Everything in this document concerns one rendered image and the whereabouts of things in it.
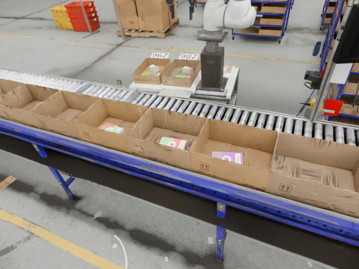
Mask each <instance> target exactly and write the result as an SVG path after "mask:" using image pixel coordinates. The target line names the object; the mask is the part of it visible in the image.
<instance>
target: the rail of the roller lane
mask: <svg viewBox="0 0 359 269"><path fill-rule="evenodd" d="M0 69H1V70H2V69H4V70H8V71H10V70H11V71H15V72H19V73H20V72H22V73H26V74H33V75H38V76H42V77H43V76H45V77H49V78H54V79H56V78H57V79H59V80H60V79H62V80H63V81H64V80H67V81H72V82H74V81H75V82H76V83H78V82H80V83H81V84H82V83H86V82H87V81H82V80H76V79H71V78H65V77H59V76H52V75H46V74H40V73H33V72H27V71H23V70H16V69H10V68H4V67H0ZM90 83H92V84H94V85H95V86H98V85H99V86H101V87H103V86H104V87H106V88H108V87H110V88H111V89H113V88H116V90H118V89H121V90H122V91H123V90H127V91H128V92H129V91H132V92H133V91H134V90H135V89H131V88H124V87H122V88H120V86H112V85H107V84H101V83H95V82H90ZM138 92H139V94H140V93H144V94H145V96H146V94H150V95H151V96H153V95H156V96H157V98H158V96H159V95H158V94H159V93H156V92H150V91H143V90H138ZM162 97H163V99H164V98H165V97H168V98H169V101H170V100H171V98H175V99H176V101H178V100H179V99H181V100H182V101H183V102H184V101H185V100H187V101H189V105H190V103H191V102H193V101H194V102H196V106H197V105H198V103H200V102H201V103H203V105H204V106H205V104H210V110H211V108H212V106H214V105H216V106H217V107H218V110H219V109H220V107H222V106H223V107H225V112H224V114H226V112H227V110H228V108H232V109H233V113H232V115H234V113H235V110H236V109H240V110H241V115H240V117H242V114H243V112H244V111H245V110H247V111H249V116H248V118H250V116H251V114H252V113H253V112H257V114H258V116H257V120H259V117H260V114H262V113H265V114H266V116H267V117H266V120H265V121H266V122H267V120H268V117H269V115H274V116H275V121H274V123H276V122H277V118H278V117H279V116H282V117H283V118H284V123H283V125H285V124H286V119H287V118H292V119H293V126H295V122H296V120H302V121H303V125H302V128H305V123H306V122H307V121H310V120H309V118H308V117H302V116H295V115H289V114H283V113H276V112H270V111H266V110H259V109H253V108H246V107H240V106H234V105H228V104H222V103H218V102H211V101H204V100H198V99H192V98H180V97H170V96H162ZM182 104H183V103H182ZM196 106H195V108H196ZM204 106H203V108H204ZM203 108H202V109H201V110H203ZM210 110H209V111H210ZM218 110H217V112H218ZM311 122H312V123H313V130H315V124H316V123H321V124H322V125H323V132H325V126H326V125H327V124H330V125H332V126H333V133H334V134H335V128H336V127H337V126H341V127H343V129H344V136H345V135H346V129H348V128H352V129H354V133H355V138H357V135H356V132H357V131H358V130H359V126H357V125H350V124H344V123H338V122H331V121H325V120H319V119H316V121H315V122H313V121H311Z"/></svg>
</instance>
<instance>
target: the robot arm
mask: <svg viewBox="0 0 359 269"><path fill-rule="evenodd" d="M173 1H174V0H166V4H168V5H169V10H170V12H171V19H174V17H175V13H174V4H173ZM188 1H189V3H190V6H189V14H190V20H192V13H193V12H194V6H195V5H197V4H198V2H197V0H188ZM255 18H256V10H255V8H254V7H253V6H251V1H250V0H230V1H229V5H226V4H225V3H224V0H208V1H207V3H206V5H205V8H204V19H203V22H204V29H200V30H198V31H197V33H198V34H201V35H200V36H199V38H208V39H217V40H221V38H222V36H223V35H224V34H225V33H226V31H224V30H223V27H227V28H233V29H244V28H248V27H250V26H252V25H253V24H254V21H255Z"/></svg>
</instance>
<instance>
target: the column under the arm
mask: <svg viewBox="0 0 359 269"><path fill-rule="evenodd" d="M200 65H201V79H200V81H199V83H198V85H197V87H196V90H205V91H217V92H224V90H225V87H226V84H227V81H228V77H223V74H224V47H223V46H219V47H218V51H217V52H207V51H206V46H205V47H204V48H203V50H202V52H201V54H200Z"/></svg>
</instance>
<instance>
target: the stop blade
mask: <svg viewBox="0 0 359 269"><path fill-rule="evenodd" d="M138 96H139V92H138V88H136V89H135V90H134V91H133V92H132V93H131V94H130V95H129V96H127V97H126V98H125V100H124V102H129V103H132V102H133V101H134V100H135V99H136V98H137V97H138Z"/></svg>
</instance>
